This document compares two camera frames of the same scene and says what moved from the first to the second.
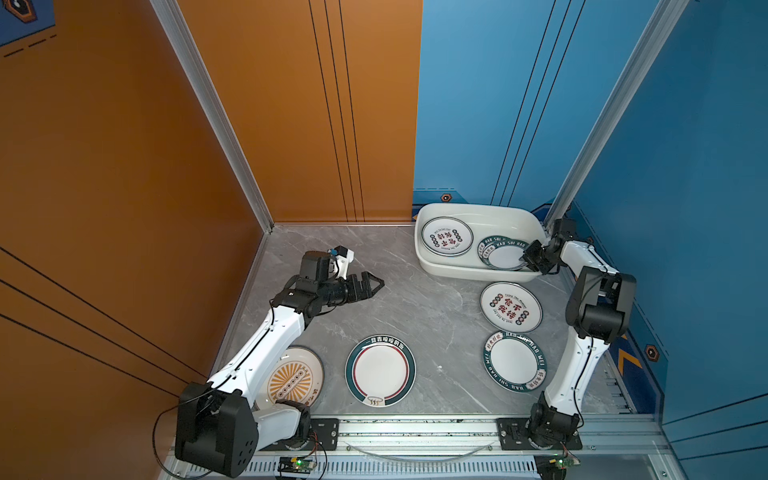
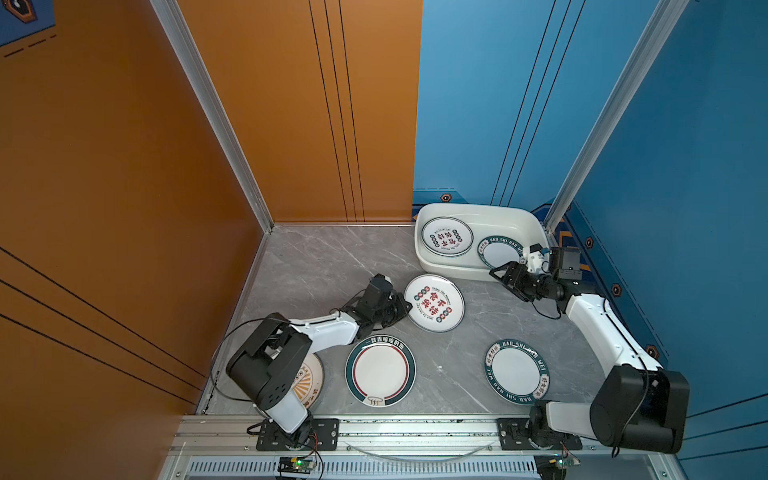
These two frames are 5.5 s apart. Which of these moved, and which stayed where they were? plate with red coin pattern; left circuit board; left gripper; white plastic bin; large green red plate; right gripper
Moved: left gripper; right gripper
Stayed: left circuit board; white plastic bin; large green red plate; plate with red coin pattern
